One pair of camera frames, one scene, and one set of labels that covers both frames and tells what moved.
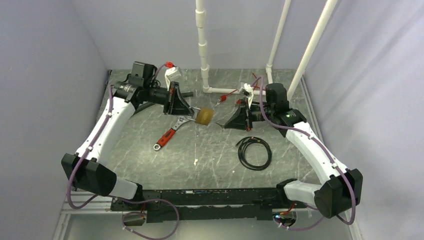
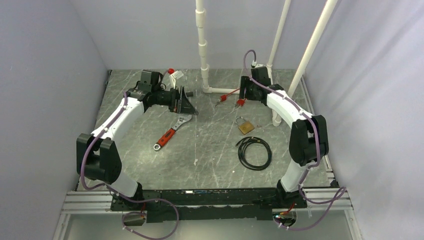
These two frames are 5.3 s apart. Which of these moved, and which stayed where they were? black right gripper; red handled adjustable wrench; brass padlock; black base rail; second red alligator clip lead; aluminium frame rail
Moved: black right gripper; brass padlock
Stayed: aluminium frame rail; second red alligator clip lead; red handled adjustable wrench; black base rail
